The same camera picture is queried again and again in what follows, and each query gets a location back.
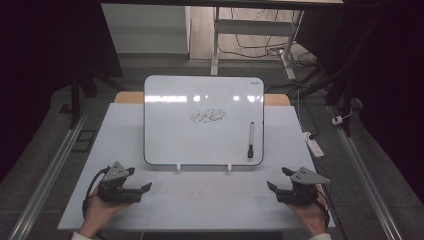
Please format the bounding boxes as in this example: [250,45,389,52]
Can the white whiteboard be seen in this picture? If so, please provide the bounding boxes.
[143,74,265,167]

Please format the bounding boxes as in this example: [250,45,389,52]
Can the white cabinet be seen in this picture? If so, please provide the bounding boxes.
[100,3,192,55]

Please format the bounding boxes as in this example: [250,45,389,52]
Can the dark curtain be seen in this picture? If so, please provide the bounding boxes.
[296,0,424,204]
[0,0,124,183]

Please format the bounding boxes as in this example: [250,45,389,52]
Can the black floor cables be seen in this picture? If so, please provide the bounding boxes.
[218,8,318,68]

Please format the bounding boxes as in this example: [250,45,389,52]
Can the light wooden table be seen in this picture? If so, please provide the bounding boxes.
[114,91,292,107]

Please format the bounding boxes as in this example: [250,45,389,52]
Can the white power strip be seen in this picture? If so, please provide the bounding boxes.
[302,131,325,158]

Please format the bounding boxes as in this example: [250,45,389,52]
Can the person's left hand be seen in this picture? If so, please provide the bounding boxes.
[79,186,134,239]

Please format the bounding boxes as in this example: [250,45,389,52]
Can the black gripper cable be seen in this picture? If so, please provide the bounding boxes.
[313,186,348,240]
[82,166,111,218]

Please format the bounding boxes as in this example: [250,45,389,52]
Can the white desk frame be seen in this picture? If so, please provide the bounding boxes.
[210,6,305,81]

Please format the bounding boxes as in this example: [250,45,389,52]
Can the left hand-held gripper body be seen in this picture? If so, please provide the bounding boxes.
[97,161,144,204]

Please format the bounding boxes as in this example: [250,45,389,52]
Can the aluminium floor rail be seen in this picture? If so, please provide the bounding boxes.
[328,106,403,240]
[8,109,91,240]

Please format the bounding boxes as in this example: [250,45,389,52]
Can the black and white marker pen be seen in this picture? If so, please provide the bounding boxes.
[247,121,255,159]

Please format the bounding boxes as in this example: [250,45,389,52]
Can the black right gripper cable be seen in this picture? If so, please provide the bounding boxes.
[313,186,348,240]

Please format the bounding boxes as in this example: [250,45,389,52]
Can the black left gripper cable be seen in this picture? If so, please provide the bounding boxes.
[82,166,111,218]

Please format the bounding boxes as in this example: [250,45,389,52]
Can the black metal stand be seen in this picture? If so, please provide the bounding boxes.
[59,66,124,129]
[289,9,384,138]

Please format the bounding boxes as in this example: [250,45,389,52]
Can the black floor socket frame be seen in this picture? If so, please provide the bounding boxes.
[72,129,98,154]

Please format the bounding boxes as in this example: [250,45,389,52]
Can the person's right hand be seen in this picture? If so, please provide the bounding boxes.
[286,184,329,238]

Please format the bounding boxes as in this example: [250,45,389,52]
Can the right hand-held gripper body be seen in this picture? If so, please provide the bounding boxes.
[275,166,332,206]

